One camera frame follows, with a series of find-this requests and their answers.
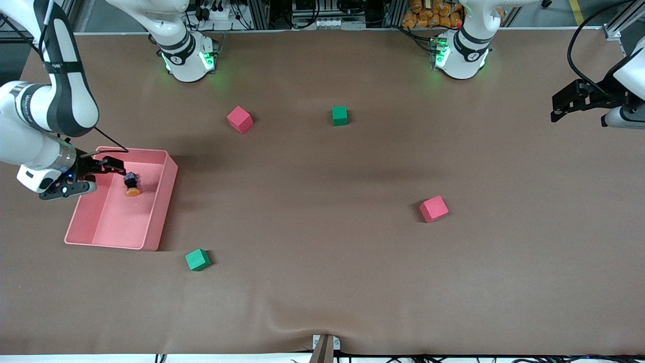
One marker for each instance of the brown table mat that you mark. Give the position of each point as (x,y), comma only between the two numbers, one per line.
(322,277)

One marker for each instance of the aluminium frame profile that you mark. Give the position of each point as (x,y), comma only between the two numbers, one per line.
(622,20)
(10,27)

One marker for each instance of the orange-capped push button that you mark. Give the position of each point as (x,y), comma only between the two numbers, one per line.
(132,190)

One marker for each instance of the pink plastic bin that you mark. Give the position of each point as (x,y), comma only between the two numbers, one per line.
(121,222)

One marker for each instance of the green foam cube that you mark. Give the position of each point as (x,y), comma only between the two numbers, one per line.
(339,116)
(197,260)

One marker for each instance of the orange packet pile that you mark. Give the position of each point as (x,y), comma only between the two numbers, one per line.
(428,12)

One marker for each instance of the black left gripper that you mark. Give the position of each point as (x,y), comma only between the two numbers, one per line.
(600,97)

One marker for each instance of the camera mount post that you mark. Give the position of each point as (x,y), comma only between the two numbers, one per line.
(325,350)

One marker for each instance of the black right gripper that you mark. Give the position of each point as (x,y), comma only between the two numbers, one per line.
(83,168)

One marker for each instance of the red foam cube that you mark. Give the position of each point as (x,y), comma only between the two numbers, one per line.
(433,209)
(239,120)

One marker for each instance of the white power strip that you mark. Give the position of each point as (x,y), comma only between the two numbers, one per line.
(216,12)

